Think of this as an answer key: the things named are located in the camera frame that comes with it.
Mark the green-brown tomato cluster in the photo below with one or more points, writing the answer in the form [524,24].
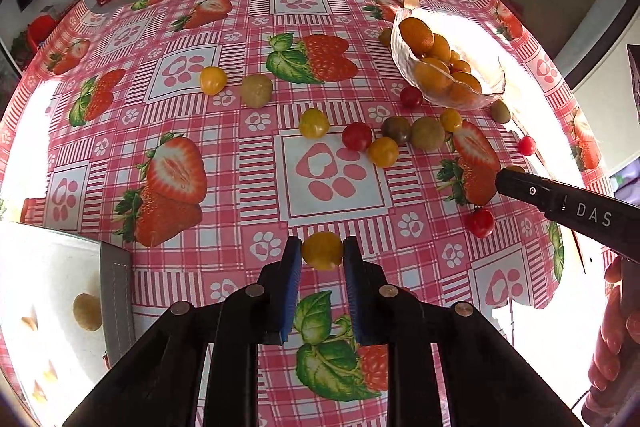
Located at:
[427,134]

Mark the green-brown cherry tomato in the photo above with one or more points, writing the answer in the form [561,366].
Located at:
[256,90]

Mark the red plastic chair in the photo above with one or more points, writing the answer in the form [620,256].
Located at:
[39,30]

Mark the orange tomato mid cluster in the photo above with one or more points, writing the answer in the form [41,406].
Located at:
[383,152]

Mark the red cherry tomato mid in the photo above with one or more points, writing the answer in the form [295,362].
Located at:
[357,137]

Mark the pink strawberry checkered tablecloth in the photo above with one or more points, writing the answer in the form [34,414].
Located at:
[109,136]

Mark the clear glass fruit bowl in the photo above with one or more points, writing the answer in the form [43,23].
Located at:
[445,76]

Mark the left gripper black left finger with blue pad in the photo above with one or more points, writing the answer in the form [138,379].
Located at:
[198,365]

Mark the white shallow tray box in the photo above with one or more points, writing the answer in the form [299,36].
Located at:
[55,361]

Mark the yellow tomato mid table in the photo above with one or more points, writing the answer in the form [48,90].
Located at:
[313,124]

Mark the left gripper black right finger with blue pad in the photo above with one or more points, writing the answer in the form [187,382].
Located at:
[446,365]

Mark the red tomato near gripper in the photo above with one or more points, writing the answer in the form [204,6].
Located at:
[480,223]

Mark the large yellow-green tomato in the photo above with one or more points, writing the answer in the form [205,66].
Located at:
[87,312]

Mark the person's right hand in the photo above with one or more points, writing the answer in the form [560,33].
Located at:
[613,396]

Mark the yellow cherry tomato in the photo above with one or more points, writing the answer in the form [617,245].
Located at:
[323,251]
[213,80]

